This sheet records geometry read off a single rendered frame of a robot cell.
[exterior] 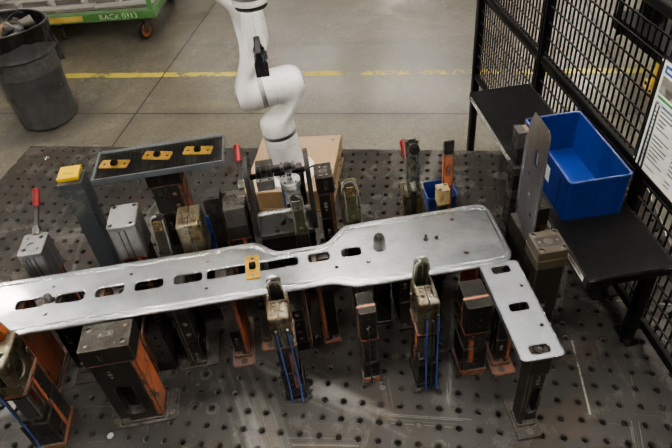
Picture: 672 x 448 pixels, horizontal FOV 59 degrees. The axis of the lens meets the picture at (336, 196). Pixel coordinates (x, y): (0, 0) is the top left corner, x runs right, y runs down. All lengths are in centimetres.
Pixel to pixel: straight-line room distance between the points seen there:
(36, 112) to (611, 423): 388
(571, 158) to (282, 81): 91
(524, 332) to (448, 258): 28
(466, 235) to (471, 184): 66
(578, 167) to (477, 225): 37
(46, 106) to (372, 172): 275
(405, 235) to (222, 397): 67
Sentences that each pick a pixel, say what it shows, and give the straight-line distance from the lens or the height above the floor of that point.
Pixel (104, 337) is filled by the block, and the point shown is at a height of 103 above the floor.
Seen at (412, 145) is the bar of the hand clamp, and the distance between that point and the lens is 155.
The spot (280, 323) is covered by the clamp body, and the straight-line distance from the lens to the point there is 141.
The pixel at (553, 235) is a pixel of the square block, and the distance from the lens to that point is 156.
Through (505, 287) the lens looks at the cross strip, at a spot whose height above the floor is 100.
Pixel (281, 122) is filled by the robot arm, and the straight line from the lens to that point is 199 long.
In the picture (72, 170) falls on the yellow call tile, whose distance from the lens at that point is 184.
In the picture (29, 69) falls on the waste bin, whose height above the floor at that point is 47.
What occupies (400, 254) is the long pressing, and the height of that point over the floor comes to 100.
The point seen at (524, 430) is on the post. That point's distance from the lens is 163.
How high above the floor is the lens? 212
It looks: 40 degrees down
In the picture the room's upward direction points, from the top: 6 degrees counter-clockwise
